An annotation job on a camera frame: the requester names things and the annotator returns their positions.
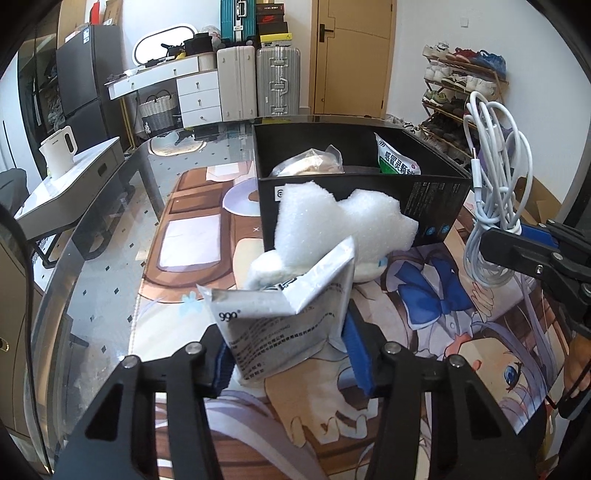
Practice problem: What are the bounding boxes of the person's right hand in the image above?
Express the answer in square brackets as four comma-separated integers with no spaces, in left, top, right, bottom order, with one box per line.
[564,333,591,402]

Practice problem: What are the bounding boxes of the open cardboard box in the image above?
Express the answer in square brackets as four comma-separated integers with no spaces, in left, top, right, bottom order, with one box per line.
[517,175,561,227]

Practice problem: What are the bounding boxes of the black cardboard box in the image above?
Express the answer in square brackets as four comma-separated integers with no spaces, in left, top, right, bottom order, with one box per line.
[253,121,472,252]

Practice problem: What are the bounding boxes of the beige cabinet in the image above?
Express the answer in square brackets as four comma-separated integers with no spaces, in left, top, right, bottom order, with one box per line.
[0,240,42,444]

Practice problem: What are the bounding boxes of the white black sneakers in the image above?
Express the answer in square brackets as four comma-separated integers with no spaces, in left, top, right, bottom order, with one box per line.
[388,115,421,136]

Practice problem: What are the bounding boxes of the grey coffee table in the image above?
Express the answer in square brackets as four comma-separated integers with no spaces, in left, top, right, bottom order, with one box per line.
[14,137,125,241]

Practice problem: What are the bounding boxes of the dark cloth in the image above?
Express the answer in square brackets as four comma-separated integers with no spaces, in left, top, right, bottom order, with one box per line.
[0,168,28,204]

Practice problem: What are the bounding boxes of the white charging cable bundle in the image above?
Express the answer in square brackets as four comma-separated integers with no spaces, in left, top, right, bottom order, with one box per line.
[464,91,534,289]

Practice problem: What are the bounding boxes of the white drawer unit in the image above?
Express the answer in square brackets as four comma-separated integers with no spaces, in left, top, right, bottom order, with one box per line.
[177,71,222,127]

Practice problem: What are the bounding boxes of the white green medicine pouch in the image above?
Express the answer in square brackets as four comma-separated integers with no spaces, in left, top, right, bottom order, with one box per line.
[375,133,422,176]
[196,235,356,381]

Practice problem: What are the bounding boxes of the woven basket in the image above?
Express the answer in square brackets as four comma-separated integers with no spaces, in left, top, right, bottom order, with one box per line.
[139,90,178,137]

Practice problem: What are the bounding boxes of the black glass cabinet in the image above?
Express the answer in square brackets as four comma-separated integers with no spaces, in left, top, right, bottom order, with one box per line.
[18,37,61,134]

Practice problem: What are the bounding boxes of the wooden shoe rack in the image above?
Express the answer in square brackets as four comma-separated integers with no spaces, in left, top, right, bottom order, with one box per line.
[420,44,509,160]

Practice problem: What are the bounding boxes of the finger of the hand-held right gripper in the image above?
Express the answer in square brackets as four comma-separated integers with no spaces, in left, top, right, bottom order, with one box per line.
[522,224,561,251]
[478,228,559,278]

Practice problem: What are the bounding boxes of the rows of shoes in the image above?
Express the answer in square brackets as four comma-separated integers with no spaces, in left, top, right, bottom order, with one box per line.
[421,44,508,158]

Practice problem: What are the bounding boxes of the black round box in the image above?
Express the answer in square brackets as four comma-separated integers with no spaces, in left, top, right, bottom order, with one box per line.
[184,33,213,56]

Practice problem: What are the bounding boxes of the white dressing table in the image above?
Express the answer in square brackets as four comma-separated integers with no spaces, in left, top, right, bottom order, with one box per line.
[104,53,220,100]

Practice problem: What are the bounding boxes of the stack of shoe boxes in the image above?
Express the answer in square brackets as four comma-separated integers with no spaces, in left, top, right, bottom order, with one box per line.
[255,0,294,49]

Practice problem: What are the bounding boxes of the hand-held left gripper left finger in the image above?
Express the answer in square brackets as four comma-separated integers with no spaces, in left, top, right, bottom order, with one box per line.
[53,342,236,480]

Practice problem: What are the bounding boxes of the oval mirror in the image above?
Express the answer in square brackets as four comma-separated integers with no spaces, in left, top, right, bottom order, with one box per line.
[134,21,199,68]

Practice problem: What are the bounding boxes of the white foam piece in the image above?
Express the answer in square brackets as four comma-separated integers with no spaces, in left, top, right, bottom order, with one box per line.
[245,182,419,291]

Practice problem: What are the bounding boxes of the teal suitcase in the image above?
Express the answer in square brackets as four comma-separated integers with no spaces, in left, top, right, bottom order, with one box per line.
[220,0,257,47]

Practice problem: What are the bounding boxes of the printed desk mat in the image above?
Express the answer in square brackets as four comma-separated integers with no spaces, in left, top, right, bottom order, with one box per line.
[131,166,573,480]

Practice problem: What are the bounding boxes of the white electric kettle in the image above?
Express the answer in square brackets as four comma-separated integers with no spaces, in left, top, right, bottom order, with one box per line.
[39,126,77,178]

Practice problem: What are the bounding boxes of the wooden door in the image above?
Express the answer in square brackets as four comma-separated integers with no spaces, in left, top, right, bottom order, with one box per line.
[313,0,397,118]

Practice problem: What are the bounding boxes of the silver suitcase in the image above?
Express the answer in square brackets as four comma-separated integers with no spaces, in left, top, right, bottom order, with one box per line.
[256,46,301,117]

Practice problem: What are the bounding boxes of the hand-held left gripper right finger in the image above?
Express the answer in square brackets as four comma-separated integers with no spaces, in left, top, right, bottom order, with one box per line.
[344,316,539,480]

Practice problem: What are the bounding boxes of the black refrigerator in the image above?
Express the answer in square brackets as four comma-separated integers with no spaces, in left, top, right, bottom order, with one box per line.
[56,25,125,125]

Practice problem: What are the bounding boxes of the white suitcase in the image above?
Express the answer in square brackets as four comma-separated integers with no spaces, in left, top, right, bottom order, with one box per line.
[217,45,258,121]

